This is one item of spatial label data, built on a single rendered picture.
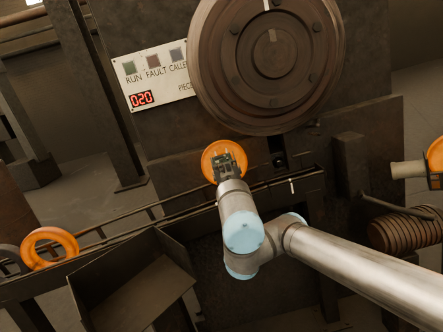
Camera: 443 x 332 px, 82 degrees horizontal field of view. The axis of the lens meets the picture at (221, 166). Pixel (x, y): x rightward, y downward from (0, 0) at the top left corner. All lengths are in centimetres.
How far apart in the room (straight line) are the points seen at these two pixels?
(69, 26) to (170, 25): 277
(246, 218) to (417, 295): 30
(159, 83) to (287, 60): 43
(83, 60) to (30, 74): 448
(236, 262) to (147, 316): 27
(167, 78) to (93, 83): 267
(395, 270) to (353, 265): 7
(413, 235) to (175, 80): 91
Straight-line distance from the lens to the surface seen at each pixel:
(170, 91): 94
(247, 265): 67
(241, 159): 86
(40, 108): 801
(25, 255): 119
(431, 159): 100
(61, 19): 372
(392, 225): 100
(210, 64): 77
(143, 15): 99
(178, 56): 93
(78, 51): 363
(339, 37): 90
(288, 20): 77
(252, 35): 75
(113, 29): 100
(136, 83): 96
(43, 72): 787
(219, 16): 79
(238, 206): 59
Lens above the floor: 110
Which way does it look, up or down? 19 degrees down
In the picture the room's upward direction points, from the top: 16 degrees counter-clockwise
